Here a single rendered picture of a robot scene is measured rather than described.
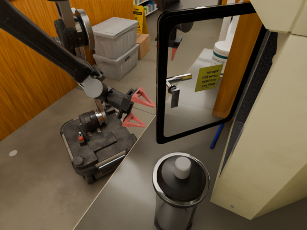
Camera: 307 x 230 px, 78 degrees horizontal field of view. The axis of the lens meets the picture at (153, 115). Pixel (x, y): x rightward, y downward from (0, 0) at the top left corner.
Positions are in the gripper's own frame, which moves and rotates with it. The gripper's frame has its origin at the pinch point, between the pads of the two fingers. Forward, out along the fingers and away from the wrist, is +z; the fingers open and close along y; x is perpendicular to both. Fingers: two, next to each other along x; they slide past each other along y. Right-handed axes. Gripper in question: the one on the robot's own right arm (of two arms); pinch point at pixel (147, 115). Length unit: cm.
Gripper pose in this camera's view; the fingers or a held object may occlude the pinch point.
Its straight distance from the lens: 64.7
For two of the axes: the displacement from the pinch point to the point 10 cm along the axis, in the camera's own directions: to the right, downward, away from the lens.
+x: 3.2, -5.5, 7.8
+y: 3.4, -7.0, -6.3
